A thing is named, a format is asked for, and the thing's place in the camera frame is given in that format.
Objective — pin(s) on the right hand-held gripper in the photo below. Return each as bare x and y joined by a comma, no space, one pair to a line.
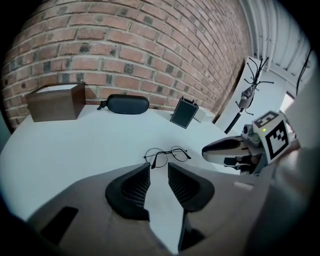
275,140

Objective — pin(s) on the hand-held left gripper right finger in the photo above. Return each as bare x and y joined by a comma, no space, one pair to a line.
190,190

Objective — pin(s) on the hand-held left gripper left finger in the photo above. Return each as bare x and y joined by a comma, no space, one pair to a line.
125,190

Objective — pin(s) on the thin black round-frame glasses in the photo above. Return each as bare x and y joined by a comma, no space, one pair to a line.
160,156

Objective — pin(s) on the black glasses case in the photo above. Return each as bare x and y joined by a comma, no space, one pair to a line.
127,103

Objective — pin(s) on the small white box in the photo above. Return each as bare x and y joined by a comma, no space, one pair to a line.
203,115

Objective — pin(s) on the grey item on coat rack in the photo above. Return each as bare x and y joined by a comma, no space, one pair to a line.
246,97

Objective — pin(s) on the black flat rectangular device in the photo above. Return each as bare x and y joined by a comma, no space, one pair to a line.
183,112

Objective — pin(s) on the black coat rack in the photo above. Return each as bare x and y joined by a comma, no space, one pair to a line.
255,77

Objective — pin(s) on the dark wooden box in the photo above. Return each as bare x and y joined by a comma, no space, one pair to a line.
53,105

